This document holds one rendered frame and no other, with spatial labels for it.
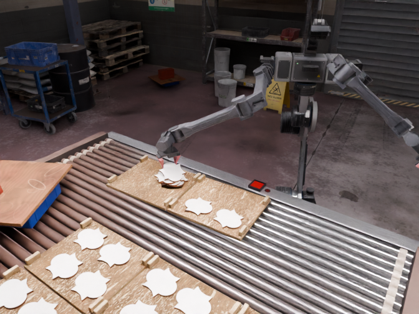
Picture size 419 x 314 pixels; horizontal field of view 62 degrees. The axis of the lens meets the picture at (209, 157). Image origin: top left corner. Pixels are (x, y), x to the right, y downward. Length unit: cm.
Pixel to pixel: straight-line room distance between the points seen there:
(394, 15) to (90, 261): 541
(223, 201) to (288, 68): 90
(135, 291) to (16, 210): 69
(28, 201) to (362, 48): 533
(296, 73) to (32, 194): 158
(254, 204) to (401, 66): 469
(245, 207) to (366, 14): 471
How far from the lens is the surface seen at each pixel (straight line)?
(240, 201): 183
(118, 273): 152
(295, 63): 220
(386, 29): 610
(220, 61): 643
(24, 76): 612
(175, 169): 194
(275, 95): 534
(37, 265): 165
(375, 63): 620
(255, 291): 145
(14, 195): 192
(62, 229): 182
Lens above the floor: 203
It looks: 30 degrees down
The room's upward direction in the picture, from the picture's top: straight up
